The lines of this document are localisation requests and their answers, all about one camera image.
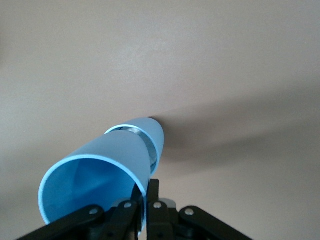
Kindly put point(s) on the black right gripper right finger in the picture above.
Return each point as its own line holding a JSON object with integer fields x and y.
{"x": 157, "y": 220}

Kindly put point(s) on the blue cup with paper inside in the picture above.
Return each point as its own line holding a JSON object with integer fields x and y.
{"x": 152, "y": 130}

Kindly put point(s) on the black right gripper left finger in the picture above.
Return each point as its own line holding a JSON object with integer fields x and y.
{"x": 120, "y": 222}

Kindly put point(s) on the blue plastic cup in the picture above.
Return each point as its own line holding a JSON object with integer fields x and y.
{"x": 117, "y": 152}

